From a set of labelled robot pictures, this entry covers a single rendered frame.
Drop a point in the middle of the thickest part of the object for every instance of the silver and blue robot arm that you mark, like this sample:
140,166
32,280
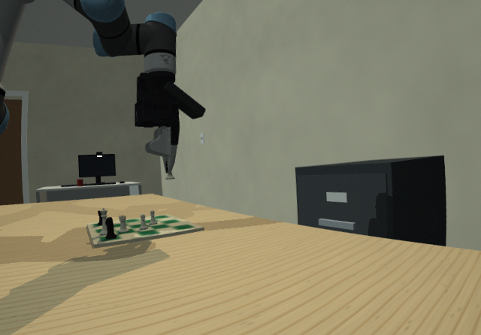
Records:
114,35

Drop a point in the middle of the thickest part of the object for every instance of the green and cream chessboard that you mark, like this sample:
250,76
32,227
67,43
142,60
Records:
166,226

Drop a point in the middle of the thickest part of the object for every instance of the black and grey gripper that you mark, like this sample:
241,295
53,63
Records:
165,112

